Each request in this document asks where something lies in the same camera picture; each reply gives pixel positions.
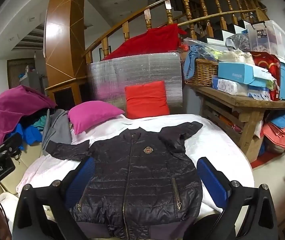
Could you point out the magenta pillow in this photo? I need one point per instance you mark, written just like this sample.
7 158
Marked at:
92 115

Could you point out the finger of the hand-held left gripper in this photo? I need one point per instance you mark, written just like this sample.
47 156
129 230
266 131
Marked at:
12 141

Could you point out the silver foil mat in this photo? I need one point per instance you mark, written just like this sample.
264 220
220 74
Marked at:
132 70

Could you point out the wicker basket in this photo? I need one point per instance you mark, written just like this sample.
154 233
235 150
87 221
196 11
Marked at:
200 72

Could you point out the magenta cloth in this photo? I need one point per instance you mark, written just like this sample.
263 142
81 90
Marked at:
10 112

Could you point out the red pillow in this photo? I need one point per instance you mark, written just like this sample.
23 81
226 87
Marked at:
146 100

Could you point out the blue garment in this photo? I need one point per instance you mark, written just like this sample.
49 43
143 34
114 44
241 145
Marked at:
31 135

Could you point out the flat cardboard sheet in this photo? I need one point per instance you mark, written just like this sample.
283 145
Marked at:
277 167

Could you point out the beige sofa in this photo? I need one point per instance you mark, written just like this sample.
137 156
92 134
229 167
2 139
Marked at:
30 160

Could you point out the light blue cloth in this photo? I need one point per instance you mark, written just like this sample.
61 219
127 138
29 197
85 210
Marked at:
190 57

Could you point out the cream bundle in plastic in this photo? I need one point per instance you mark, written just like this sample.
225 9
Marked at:
236 57

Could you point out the black puffer jacket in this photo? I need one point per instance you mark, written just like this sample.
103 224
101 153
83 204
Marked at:
137 175

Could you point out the toilet paper pack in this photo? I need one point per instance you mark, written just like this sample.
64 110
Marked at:
230 86

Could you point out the wooden table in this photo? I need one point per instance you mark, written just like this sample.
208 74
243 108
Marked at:
242 100

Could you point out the wooden stair railing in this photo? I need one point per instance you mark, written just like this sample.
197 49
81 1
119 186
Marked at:
186 7

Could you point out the light blue tissue box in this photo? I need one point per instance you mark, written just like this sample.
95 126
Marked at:
235 73

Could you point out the teal garment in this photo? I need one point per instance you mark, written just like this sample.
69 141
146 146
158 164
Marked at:
38 123

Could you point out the clear plastic storage box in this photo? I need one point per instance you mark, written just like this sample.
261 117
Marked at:
275 40

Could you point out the wooden column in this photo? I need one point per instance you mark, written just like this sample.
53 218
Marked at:
62 42

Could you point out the white blanket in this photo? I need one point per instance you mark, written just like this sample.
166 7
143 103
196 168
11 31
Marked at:
215 142

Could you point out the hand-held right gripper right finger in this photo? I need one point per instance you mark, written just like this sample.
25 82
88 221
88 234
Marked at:
212 180

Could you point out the stack of folded cloths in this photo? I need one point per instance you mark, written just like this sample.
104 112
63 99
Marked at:
278 132

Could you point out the grey garment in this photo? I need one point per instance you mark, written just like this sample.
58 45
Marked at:
57 130

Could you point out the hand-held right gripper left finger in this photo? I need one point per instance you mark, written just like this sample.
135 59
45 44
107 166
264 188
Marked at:
82 177

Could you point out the red cloth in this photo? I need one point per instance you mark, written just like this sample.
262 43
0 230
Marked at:
147 42

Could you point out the red box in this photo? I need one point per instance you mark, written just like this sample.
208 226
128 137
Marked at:
267 65

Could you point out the dark patterned plastic bag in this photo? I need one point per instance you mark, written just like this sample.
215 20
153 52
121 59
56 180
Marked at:
238 42

